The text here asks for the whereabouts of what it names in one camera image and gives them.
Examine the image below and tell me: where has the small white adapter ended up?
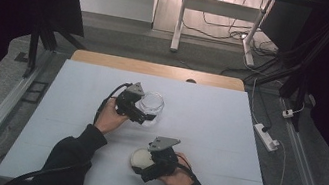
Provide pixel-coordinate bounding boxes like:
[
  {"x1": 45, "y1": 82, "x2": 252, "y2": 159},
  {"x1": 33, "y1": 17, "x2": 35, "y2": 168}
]
[{"x1": 281, "y1": 107, "x2": 296, "y2": 121}]

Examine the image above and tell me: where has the white power strip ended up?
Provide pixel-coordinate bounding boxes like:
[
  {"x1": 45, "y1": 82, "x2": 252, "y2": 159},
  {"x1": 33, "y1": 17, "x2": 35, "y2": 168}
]
[{"x1": 249, "y1": 122, "x2": 283, "y2": 154}]

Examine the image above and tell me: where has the clear glass jar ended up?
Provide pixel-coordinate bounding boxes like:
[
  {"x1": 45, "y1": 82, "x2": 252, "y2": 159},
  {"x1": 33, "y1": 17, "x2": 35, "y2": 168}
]
[{"x1": 132, "y1": 88, "x2": 167, "y2": 130}]

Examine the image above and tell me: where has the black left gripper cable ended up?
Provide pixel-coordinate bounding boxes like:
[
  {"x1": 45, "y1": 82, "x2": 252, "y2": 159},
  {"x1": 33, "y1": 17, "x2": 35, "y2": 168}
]
[{"x1": 1, "y1": 65, "x2": 133, "y2": 185}]

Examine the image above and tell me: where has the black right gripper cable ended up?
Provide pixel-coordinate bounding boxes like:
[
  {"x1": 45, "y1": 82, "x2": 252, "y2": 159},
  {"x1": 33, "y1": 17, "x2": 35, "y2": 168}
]
[{"x1": 172, "y1": 153, "x2": 200, "y2": 182}]

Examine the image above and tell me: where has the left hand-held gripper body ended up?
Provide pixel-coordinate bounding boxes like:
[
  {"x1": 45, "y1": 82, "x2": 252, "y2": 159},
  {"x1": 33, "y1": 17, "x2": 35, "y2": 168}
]
[{"x1": 111, "y1": 79, "x2": 154, "y2": 126}]

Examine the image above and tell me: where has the person's right hand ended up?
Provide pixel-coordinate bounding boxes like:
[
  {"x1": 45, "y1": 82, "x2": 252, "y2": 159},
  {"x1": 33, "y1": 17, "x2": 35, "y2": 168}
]
[{"x1": 158, "y1": 149, "x2": 200, "y2": 185}]

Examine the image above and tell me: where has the round white jar lid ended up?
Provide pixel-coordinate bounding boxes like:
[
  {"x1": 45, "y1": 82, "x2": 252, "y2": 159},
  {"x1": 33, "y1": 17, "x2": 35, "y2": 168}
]
[{"x1": 128, "y1": 145, "x2": 158, "y2": 174}]

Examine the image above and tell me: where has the bundle of black floor cables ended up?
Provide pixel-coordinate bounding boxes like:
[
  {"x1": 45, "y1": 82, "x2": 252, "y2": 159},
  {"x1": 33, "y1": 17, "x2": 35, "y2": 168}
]
[{"x1": 179, "y1": 0, "x2": 287, "y2": 60}]

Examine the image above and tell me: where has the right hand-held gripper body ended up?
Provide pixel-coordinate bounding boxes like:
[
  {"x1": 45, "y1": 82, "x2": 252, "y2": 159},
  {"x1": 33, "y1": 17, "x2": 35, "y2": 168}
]
[{"x1": 143, "y1": 134, "x2": 184, "y2": 181}]

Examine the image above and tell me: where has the white desk frame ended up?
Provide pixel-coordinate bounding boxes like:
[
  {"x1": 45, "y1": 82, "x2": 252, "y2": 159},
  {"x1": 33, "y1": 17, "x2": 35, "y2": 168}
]
[{"x1": 168, "y1": 0, "x2": 275, "y2": 69}]

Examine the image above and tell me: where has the black metal stand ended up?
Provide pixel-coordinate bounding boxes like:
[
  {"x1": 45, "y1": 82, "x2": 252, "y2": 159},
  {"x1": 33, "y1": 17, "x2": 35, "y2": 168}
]
[
  {"x1": 21, "y1": 14, "x2": 91, "y2": 88},
  {"x1": 238, "y1": 1, "x2": 329, "y2": 138}
]

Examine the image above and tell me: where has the white foam sheet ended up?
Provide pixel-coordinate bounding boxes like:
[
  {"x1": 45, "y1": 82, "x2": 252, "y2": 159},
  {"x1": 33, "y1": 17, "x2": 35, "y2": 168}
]
[{"x1": 0, "y1": 49, "x2": 290, "y2": 185}]

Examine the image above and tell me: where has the black rectangular floor frame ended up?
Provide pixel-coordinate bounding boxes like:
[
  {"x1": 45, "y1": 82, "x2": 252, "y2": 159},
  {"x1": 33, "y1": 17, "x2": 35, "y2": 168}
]
[{"x1": 20, "y1": 78, "x2": 50, "y2": 107}]

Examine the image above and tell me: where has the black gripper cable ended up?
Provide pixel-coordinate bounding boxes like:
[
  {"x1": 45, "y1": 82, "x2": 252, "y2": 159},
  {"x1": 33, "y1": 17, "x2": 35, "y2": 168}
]
[
  {"x1": 1, "y1": 65, "x2": 133, "y2": 185},
  {"x1": 172, "y1": 153, "x2": 200, "y2": 182}
]

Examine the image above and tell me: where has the thin white cable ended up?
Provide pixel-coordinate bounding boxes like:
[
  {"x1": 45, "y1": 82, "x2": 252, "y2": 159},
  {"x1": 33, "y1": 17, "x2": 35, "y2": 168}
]
[{"x1": 236, "y1": 76, "x2": 318, "y2": 185}]

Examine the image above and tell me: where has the wooden table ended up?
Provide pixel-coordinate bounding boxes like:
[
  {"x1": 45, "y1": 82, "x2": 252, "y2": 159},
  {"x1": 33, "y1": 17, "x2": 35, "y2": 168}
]
[{"x1": 69, "y1": 48, "x2": 248, "y2": 93}]

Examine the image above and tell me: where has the person's left hand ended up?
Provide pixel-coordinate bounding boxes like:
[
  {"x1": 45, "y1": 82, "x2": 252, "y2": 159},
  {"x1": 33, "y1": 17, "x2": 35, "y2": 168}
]
[{"x1": 92, "y1": 94, "x2": 134, "y2": 139}]

